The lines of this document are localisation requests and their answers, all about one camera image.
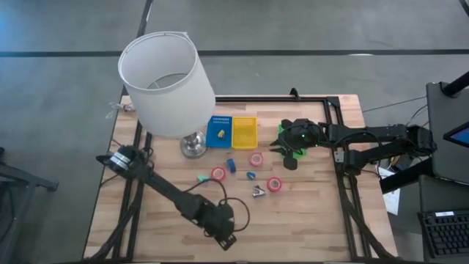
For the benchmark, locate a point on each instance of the silver binder clip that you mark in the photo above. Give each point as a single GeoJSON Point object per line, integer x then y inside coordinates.
{"type": "Point", "coordinates": [258, 191]}

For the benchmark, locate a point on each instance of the blue plastic tray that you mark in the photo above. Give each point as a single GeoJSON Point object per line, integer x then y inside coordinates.
{"type": "Point", "coordinates": [214, 141]}

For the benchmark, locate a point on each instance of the green plastic tray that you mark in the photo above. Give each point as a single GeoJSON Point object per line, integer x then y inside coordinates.
{"type": "Point", "coordinates": [301, 153]}

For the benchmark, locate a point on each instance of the grey monitor housing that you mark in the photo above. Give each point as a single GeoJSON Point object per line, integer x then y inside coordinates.
{"type": "Point", "coordinates": [443, 154]}

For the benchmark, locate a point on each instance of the white paper sheet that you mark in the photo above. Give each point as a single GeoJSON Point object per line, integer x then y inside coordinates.
{"type": "Point", "coordinates": [393, 199]}

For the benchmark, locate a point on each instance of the teal staple remover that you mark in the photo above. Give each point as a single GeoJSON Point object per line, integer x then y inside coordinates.
{"type": "Point", "coordinates": [202, 178]}

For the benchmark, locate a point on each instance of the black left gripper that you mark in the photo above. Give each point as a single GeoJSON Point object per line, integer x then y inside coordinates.
{"type": "Point", "coordinates": [220, 221]}

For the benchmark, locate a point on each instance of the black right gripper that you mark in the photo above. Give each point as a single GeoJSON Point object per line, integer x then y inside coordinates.
{"type": "Point", "coordinates": [304, 132]}

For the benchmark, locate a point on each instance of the black round pole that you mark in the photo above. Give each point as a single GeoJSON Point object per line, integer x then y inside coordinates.
{"type": "Point", "coordinates": [458, 85]}

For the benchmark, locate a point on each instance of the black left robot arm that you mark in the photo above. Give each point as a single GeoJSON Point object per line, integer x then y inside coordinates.
{"type": "Point", "coordinates": [165, 185]}

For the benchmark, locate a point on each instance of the red tape roll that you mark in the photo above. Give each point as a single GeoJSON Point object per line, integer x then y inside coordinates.
{"type": "Point", "coordinates": [252, 160]}
{"type": "Point", "coordinates": [214, 174]}
{"type": "Point", "coordinates": [270, 185]}

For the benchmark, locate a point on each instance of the dark grey side desk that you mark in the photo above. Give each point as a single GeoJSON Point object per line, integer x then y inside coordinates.
{"type": "Point", "coordinates": [432, 198]}

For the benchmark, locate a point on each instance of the black computer keyboard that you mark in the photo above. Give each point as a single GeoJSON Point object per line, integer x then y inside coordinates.
{"type": "Point", "coordinates": [447, 234]}

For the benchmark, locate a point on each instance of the black aluminium table frame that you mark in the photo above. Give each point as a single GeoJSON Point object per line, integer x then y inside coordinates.
{"type": "Point", "coordinates": [256, 99]}

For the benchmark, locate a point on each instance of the blue mini stapler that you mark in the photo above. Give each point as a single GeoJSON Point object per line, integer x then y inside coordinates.
{"type": "Point", "coordinates": [231, 165]}

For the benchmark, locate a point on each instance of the black diagonal bar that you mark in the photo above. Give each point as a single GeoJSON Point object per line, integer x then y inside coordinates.
{"type": "Point", "coordinates": [403, 179]}

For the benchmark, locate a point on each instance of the blue staple remover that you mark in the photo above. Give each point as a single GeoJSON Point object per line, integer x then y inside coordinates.
{"type": "Point", "coordinates": [251, 175]}

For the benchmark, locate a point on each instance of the white cylindrical lamp shade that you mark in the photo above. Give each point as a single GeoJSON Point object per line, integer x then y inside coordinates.
{"type": "Point", "coordinates": [172, 110]}

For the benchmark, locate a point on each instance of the yellow plastic tray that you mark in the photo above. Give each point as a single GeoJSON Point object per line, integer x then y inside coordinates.
{"type": "Point", "coordinates": [244, 132]}

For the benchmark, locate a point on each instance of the dark metal stand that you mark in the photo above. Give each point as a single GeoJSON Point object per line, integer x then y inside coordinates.
{"type": "Point", "coordinates": [36, 180]}

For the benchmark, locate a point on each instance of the clear plastic wrapper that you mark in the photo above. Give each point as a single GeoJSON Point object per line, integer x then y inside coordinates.
{"type": "Point", "coordinates": [118, 106]}

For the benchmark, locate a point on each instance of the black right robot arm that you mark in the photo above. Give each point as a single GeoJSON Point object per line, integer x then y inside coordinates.
{"type": "Point", "coordinates": [384, 132]}

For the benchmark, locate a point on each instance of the yellow mini stapler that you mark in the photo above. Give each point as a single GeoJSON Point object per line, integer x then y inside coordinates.
{"type": "Point", "coordinates": [221, 134]}

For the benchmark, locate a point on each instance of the blue lit tablet screen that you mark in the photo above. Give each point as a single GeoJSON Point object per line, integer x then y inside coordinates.
{"type": "Point", "coordinates": [459, 136]}

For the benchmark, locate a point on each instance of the chrome lamp base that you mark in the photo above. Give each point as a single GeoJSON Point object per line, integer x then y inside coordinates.
{"type": "Point", "coordinates": [194, 146]}

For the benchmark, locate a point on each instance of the black power brick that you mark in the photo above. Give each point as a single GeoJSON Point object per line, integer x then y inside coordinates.
{"type": "Point", "coordinates": [406, 163]}

